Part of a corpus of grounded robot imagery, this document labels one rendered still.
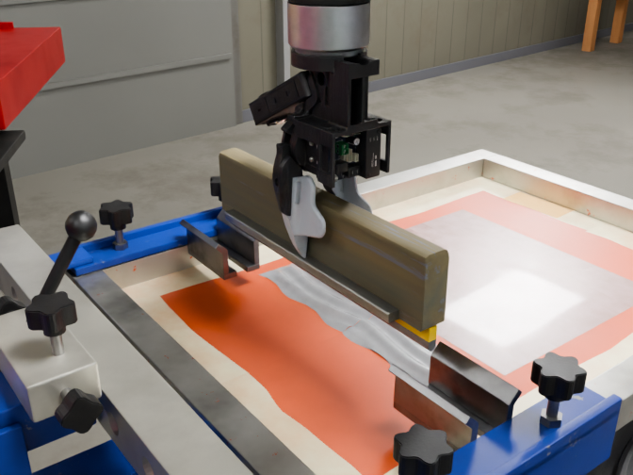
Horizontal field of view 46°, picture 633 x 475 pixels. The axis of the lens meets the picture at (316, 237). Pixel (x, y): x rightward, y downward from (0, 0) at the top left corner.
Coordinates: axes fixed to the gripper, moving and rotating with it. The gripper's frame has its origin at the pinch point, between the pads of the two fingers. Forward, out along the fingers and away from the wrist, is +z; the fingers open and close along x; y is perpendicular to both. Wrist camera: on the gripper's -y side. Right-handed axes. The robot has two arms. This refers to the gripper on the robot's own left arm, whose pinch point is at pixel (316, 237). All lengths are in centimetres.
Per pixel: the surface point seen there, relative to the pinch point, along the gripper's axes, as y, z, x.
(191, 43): -353, 50, 170
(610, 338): 19.3, 13.7, 27.9
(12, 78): -94, 0, -4
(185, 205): -254, 108, 108
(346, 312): -2.7, 12.8, 6.4
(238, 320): -9.8, 13.5, -4.4
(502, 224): -9.5, 13.5, 43.0
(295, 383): 4.3, 13.5, -6.1
